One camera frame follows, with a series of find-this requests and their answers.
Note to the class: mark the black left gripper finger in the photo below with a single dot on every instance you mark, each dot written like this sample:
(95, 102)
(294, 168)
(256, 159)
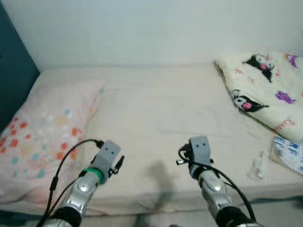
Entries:
(120, 164)

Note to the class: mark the small white plastic wrapper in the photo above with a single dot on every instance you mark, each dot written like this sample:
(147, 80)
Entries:
(259, 165)

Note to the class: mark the white book with blue letters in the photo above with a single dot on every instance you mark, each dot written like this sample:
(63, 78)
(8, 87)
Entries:
(289, 153)

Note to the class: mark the cream cartoon print blanket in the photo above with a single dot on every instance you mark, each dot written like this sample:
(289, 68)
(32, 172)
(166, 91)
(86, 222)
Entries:
(265, 85)

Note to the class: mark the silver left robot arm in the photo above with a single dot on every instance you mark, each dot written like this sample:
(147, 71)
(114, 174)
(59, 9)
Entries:
(85, 187)

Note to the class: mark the beige sheeted mattress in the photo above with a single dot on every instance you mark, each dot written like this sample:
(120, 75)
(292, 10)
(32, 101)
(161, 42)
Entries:
(165, 109)

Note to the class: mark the pink dotted pillow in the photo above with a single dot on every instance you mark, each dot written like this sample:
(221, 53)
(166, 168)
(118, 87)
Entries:
(42, 132)

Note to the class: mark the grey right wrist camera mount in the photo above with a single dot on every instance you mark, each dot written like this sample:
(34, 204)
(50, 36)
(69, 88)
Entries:
(200, 149)

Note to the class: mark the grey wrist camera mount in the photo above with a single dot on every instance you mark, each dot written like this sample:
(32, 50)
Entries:
(200, 149)
(106, 153)

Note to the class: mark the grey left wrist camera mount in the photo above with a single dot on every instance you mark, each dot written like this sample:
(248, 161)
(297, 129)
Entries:
(106, 153)

